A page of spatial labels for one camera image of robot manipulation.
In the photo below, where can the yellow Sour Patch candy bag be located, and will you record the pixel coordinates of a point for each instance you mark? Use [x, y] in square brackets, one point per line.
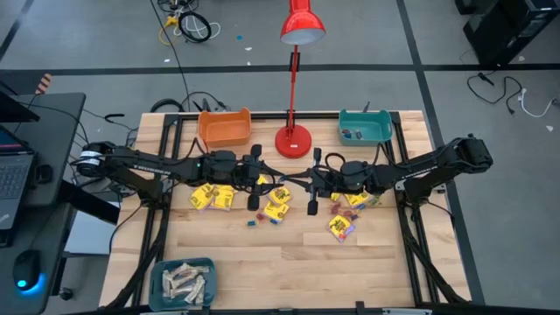
[356, 200]
[280, 195]
[224, 199]
[340, 226]
[202, 197]
[335, 197]
[276, 212]
[262, 179]

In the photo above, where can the light teal plastic bin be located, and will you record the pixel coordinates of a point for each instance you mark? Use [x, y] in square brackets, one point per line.
[372, 127]

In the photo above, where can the black laptop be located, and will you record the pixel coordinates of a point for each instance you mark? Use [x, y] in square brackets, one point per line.
[13, 175]

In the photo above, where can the black computer case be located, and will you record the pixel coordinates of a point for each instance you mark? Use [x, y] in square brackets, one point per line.
[503, 35]

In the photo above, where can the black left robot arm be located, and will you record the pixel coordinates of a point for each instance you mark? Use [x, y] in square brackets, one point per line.
[144, 164]

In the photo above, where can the small black desk gadget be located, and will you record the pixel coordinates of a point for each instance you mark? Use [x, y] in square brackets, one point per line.
[44, 173]

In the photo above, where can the red desk lamp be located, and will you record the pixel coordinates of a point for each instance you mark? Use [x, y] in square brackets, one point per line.
[294, 142]

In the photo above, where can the dark teal plastic bin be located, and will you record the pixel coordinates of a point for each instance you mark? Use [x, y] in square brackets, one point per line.
[175, 306]

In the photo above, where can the black flat screen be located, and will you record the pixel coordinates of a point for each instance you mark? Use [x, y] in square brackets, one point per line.
[15, 109]

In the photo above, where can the orange plastic bin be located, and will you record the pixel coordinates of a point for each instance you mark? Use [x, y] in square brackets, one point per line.
[225, 131]

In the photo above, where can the black desk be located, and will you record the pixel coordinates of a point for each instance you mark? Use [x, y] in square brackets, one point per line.
[52, 131]

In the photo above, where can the dark blue wrapped candy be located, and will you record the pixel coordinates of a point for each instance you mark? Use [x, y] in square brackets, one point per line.
[354, 216]

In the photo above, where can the black computer mouse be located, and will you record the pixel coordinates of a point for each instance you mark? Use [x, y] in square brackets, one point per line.
[26, 269]

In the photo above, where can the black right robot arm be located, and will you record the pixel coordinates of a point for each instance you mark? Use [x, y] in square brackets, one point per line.
[415, 168]

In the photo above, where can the orange black striped tape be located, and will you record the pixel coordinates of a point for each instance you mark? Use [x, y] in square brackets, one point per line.
[44, 83]

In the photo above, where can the green wrapped candy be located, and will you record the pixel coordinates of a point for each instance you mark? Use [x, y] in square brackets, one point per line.
[374, 200]

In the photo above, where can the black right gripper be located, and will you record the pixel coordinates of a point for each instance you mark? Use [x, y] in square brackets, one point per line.
[326, 179]

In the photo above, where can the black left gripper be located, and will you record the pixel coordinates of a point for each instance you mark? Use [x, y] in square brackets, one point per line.
[250, 175]

